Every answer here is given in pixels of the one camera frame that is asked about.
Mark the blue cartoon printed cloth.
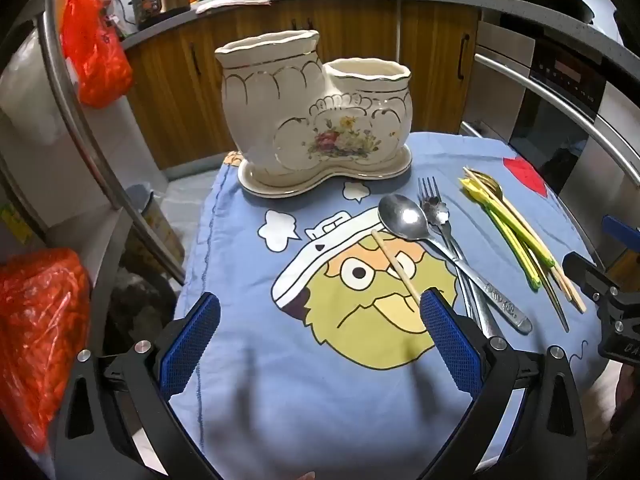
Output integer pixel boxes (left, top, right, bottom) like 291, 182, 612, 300
172, 131, 608, 480

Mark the white dish cloth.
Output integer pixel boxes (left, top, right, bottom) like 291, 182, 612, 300
195, 0, 273, 13

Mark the steel fork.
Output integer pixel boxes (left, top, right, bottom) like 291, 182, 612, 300
417, 176, 503, 343

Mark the hanging red plastic bag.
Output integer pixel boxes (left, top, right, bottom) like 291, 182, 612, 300
60, 0, 133, 108

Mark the dark electric pressure cooker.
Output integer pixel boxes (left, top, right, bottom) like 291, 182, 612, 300
131, 0, 193, 31

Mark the wooden kitchen cabinet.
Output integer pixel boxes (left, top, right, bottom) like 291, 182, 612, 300
122, 0, 481, 171

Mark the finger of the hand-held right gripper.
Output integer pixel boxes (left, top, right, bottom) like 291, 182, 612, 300
562, 252, 640, 311
602, 215, 640, 256

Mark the grey lidded trash bin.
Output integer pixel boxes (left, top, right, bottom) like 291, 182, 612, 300
125, 184, 186, 267

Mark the full red plastic bag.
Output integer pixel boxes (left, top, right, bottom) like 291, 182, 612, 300
0, 247, 93, 453

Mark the stainless steel refrigerator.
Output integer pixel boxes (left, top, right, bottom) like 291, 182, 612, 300
0, 0, 188, 286

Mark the gold fork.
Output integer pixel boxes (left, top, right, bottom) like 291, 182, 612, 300
472, 172, 571, 333

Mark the built-in steel oven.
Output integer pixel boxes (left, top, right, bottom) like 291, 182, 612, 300
460, 20, 640, 271

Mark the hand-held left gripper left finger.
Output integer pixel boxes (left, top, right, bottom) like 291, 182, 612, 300
52, 291, 223, 480

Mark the small flower-head steel spoon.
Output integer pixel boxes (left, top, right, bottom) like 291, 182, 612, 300
421, 197, 488, 333

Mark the cream ceramic holder tray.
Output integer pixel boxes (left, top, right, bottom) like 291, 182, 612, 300
237, 147, 414, 197

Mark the large steel spoon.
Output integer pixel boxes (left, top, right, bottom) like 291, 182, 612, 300
377, 192, 534, 334

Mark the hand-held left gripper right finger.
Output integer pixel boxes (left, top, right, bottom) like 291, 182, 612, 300
419, 287, 591, 480

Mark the cream floral ceramic utensil holder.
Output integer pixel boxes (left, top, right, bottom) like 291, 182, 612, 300
215, 30, 415, 181

